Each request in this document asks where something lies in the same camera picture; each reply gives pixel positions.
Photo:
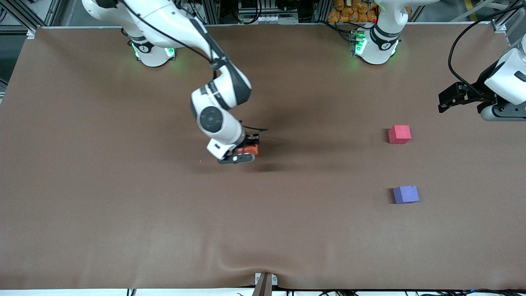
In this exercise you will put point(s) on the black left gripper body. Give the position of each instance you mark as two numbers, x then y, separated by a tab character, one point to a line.
480	87

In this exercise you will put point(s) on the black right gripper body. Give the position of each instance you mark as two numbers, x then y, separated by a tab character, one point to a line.
250	140

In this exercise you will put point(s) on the orange foam block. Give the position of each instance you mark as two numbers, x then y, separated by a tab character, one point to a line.
251	150

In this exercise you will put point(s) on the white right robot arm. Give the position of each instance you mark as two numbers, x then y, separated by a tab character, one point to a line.
230	127

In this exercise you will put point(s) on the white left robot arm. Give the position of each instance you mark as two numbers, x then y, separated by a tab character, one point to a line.
380	45

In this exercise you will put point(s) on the red foam block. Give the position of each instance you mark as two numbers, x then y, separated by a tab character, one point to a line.
399	134

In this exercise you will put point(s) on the purple foam block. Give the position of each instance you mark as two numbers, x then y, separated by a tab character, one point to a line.
406	194

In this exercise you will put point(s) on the white terminal block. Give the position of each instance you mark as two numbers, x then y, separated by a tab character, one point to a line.
259	18

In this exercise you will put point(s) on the brown table mat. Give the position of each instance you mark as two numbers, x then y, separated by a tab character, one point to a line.
123	185

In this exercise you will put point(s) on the bag of orange items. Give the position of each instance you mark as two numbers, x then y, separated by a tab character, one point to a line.
349	10

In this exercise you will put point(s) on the metal table clamp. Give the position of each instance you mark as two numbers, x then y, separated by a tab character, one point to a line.
263	285

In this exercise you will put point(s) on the white power strip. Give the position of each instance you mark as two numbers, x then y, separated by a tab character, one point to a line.
187	9

